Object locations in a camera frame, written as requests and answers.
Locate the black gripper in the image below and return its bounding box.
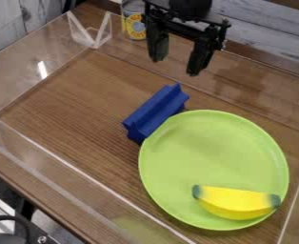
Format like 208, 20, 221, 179
144, 0, 230, 76

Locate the blue T-shaped block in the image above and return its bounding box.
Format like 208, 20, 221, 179
122, 83, 189, 144

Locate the green plate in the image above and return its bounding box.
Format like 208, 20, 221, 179
138, 110, 289, 231

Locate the yellow labelled tin can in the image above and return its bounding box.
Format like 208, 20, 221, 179
121, 0, 146, 40

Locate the yellow toy banana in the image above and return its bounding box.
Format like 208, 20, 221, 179
192, 185, 282, 220

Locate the black metal stand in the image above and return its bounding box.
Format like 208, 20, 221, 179
14, 198, 59, 244

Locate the clear acrylic corner bracket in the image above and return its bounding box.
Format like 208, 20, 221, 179
68, 11, 113, 50

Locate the clear acrylic front wall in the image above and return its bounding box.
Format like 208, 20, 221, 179
0, 120, 196, 244

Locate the black cable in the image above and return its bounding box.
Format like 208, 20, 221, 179
0, 214, 31, 244

